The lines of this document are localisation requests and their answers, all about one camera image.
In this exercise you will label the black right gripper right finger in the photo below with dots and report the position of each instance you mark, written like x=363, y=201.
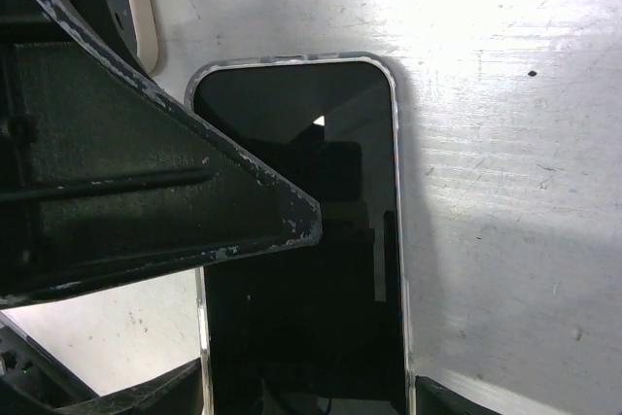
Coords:
x=435, y=399

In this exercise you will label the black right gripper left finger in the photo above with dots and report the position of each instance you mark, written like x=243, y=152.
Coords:
x=106, y=179

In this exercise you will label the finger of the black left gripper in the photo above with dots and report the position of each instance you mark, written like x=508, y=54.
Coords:
x=35, y=382

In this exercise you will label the clear phone case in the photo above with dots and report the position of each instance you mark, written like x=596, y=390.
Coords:
x=396, y=143

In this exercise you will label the black smartphone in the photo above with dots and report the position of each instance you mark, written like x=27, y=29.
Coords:
x=301, y=240

